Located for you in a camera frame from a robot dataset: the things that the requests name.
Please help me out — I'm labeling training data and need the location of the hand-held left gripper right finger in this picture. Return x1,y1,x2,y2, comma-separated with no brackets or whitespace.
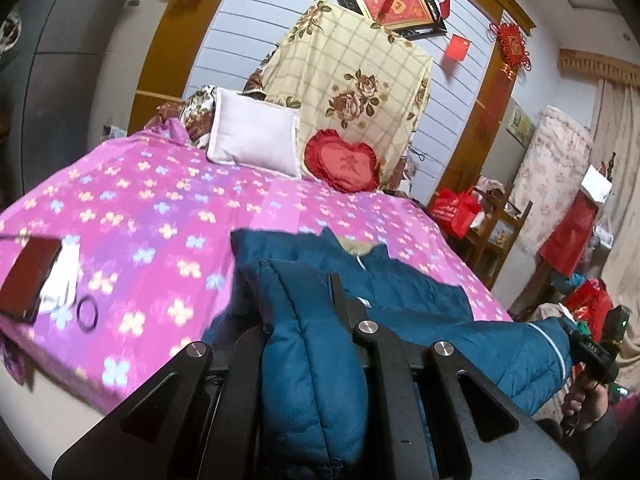
329,272,582,480

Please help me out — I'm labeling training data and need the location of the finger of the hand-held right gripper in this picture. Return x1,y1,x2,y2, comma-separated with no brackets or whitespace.
560,316,584,347

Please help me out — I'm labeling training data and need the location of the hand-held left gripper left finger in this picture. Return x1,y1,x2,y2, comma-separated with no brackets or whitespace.
52,325,271,480

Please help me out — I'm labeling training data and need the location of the teal puffer jacket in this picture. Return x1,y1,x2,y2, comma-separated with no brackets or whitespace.
202,227,574,480

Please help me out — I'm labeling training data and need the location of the person's right forearm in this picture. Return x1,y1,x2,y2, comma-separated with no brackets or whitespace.
575,402,632,480

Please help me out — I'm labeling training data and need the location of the person's right hand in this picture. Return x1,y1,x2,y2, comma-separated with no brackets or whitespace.
562,377,609,432

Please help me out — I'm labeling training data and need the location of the red plastic bag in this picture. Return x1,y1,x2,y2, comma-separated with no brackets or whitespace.
564,280,614,342

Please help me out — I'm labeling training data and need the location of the red hanging cloth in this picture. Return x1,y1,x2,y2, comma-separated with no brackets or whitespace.
538,192,600,277

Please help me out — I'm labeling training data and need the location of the wooden chair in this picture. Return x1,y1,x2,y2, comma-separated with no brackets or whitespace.
462,187,534,287

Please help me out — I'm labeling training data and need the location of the white paper bag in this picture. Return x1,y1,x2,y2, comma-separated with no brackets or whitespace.
580,163,614,206

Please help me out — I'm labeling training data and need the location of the pink floral mattress pad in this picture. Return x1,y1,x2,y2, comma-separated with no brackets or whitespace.
515,105,594,262

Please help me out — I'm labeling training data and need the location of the red gift bag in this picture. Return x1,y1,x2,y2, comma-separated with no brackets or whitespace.
431,186,484,240

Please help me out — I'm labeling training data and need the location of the beige curtain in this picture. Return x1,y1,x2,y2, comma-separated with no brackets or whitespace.
558,47,640,322

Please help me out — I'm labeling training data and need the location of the pink floral bed sheet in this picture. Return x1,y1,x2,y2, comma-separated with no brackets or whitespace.
0,127,514,416

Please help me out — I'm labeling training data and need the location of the red heart-shaped cushion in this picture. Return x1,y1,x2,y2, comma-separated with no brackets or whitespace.
303,129,381,194

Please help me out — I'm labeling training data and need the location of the white paper sheet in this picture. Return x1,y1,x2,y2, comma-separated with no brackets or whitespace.
39,237,82,316

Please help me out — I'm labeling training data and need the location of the white pillow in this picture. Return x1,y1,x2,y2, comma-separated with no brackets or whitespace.
206,87,302,179

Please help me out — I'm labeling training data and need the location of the brown floral pillow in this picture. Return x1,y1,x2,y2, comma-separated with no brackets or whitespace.
156,85,219,150

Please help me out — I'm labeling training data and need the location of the beige rose-print blanket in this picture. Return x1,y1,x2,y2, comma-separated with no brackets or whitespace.
244,0,434,192

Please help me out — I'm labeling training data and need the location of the red knot ornament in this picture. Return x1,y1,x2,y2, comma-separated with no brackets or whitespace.
490,22,530,81

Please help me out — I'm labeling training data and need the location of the small red flag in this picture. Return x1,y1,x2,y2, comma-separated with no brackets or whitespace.
444,35,472,63

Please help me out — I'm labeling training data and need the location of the grey wardrobe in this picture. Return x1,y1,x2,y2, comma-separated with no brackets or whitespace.
0,0,167,201

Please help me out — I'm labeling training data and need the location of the black hair tie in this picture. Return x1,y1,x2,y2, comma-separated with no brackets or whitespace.
76,297,100,332

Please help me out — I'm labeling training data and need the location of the black cable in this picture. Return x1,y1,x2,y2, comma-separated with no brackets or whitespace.
407,144,452,167

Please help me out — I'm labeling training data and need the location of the small wall poster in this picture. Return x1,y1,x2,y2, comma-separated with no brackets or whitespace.
506,99,536,145

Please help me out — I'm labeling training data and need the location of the wooden headboard frame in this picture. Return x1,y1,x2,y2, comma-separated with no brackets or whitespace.
127,0,537,207

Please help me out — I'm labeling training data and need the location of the framed red wall picture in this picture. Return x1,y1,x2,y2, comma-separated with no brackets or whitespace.
320,0,449,41

